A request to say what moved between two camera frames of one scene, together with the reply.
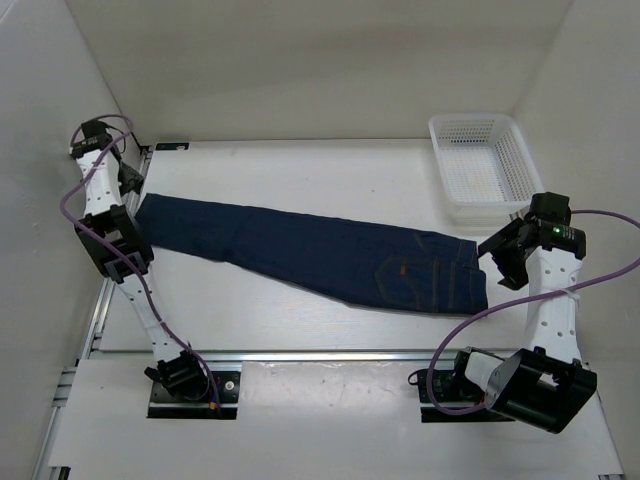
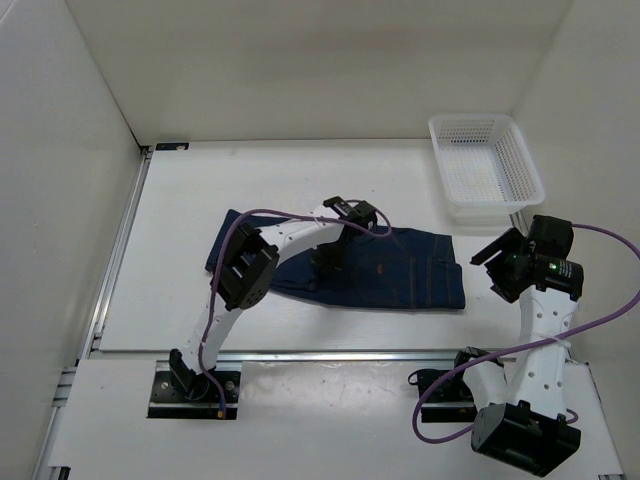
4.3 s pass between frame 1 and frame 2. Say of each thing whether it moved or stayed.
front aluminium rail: stayed
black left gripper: moved
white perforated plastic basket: stayed
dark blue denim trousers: moved
